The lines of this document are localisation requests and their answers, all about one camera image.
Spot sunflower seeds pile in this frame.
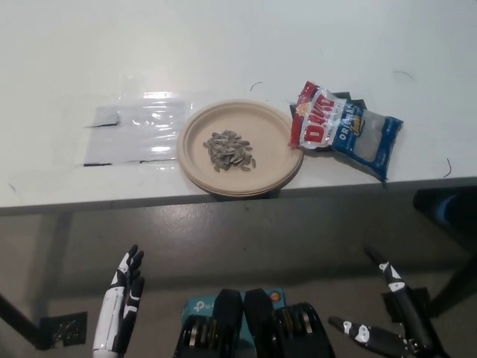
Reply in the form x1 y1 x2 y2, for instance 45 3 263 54
202 129 258 173

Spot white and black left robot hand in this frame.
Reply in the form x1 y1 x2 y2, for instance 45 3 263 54
92 244 146 355

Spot red blue sunflower seed bag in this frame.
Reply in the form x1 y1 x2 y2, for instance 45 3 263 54
287 80 405 183

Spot teal tp-link box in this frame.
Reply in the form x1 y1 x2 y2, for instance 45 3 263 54
181 289 286 342

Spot black and blue object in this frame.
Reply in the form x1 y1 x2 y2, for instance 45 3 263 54
413 188 477 232

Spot clear plastic taped sheet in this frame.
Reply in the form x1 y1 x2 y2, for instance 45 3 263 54
82 92 193 167

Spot beige paper plate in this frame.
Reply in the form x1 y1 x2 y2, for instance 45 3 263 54
188 160 305 197
177 98 304 189

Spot black table leg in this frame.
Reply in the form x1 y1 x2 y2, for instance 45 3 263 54
0 292 44 350
428 242 477 305

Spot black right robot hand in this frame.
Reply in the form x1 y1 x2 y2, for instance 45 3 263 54
327 245 448 358

